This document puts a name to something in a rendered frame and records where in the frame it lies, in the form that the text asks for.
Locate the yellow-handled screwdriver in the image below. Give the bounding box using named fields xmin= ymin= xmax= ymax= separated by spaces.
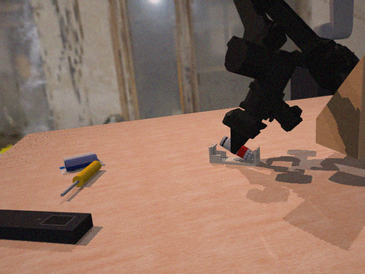
xmin=61 ymin=161 xmax=101 ymax=197

